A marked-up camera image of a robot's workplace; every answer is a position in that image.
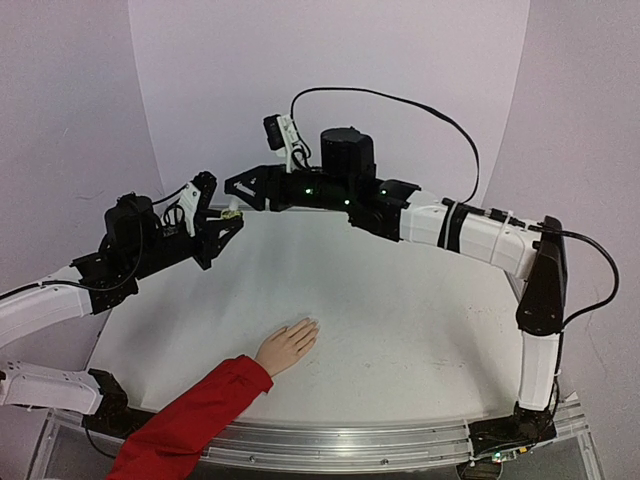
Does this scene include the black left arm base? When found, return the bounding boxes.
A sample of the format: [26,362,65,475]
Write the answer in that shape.
[82,368,153,439]

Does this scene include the black right camera cable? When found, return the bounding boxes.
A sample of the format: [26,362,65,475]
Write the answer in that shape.
[290,87,621,326]

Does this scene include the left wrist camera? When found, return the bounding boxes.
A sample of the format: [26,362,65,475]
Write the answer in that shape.
[178,171,217,237]

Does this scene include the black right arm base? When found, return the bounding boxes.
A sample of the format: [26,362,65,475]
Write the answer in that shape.
[469,402,556,459]

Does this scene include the yellow nail polish bottle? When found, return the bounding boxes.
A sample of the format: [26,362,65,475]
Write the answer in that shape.
[221,210,244,220]

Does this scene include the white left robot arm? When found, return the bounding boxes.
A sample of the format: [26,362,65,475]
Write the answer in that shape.
[1,188,244,415]

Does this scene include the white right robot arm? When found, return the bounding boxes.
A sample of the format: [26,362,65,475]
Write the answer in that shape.
[224,128,567,412]

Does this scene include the red sleeved forearm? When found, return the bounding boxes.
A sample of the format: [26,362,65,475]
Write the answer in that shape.
[107,355,273,479]

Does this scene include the mannequin hand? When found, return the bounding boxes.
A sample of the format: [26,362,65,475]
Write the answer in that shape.
[254,318,319,377]

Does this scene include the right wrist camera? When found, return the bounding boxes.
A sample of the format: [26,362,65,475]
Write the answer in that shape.
[263,114,306,173]

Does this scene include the aluminium table edge rail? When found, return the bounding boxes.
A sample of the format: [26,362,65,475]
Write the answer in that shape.
[29,399,601,480]

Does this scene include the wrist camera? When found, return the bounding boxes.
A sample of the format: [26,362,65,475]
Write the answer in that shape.
[178,171,217,237]
[263,114,306,173]

